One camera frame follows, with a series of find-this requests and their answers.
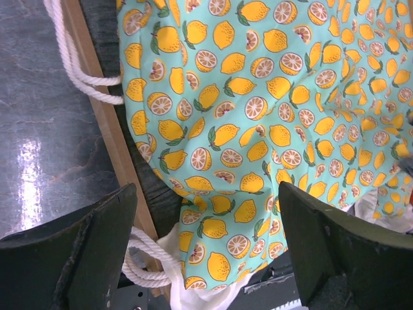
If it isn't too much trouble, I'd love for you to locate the grey fabric bed sling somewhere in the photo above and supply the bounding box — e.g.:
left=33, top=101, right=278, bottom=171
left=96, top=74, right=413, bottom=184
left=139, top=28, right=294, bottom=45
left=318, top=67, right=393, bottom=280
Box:
left=81, top=0, right=182, bottom=237

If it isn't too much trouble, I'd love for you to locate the lemon print cushion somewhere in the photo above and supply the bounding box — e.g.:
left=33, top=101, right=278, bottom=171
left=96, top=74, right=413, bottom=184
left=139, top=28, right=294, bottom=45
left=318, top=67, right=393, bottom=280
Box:
left=117, top=1, right=412, bottom=309

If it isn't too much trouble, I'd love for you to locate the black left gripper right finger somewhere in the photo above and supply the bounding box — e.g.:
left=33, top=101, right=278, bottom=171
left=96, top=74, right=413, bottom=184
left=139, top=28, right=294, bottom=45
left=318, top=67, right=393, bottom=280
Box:
left=279, top=181, right=412, bottom=309

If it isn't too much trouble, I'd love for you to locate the white rope tie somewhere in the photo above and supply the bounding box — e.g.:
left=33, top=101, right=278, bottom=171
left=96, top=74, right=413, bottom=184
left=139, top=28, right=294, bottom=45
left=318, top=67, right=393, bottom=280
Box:
left=43, top=0, right=125, bottom=105

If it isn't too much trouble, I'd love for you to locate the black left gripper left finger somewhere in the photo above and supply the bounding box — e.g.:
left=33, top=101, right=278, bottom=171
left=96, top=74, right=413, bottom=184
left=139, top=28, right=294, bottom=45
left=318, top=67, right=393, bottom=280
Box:
left=1, top=184, right=137, bottom=309

